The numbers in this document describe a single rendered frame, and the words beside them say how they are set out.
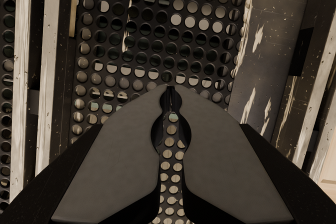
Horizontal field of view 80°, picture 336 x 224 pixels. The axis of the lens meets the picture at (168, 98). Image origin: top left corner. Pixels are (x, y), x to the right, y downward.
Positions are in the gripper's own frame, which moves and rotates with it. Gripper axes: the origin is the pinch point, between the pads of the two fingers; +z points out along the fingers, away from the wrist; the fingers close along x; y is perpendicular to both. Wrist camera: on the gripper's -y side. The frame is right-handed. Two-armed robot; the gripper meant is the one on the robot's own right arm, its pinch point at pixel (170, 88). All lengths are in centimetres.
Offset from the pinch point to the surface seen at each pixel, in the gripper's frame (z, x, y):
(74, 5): 26.4, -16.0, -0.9
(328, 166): 17.6, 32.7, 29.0
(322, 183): 15.9, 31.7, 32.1
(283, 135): 18.2, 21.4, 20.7
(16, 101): 15.0, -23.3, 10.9
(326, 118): 16.8, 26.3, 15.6
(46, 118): 14.2, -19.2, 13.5
